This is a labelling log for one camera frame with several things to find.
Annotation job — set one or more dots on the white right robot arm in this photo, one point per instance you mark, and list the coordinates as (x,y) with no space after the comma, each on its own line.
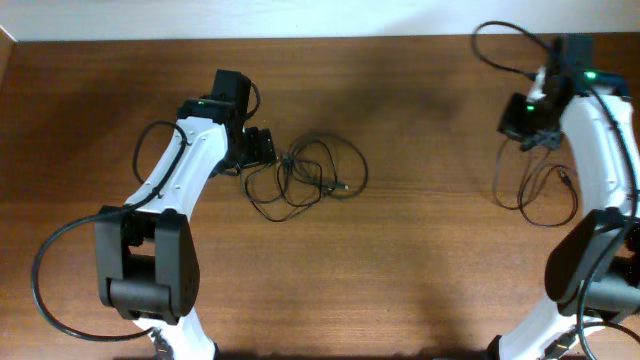
(592,276)

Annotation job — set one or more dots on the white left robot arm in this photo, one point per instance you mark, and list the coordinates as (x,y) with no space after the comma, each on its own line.
(146,261)

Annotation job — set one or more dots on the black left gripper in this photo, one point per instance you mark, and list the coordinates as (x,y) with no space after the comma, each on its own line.
(261,149)

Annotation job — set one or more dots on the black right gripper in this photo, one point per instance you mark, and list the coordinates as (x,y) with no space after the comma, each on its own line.
(508,126)

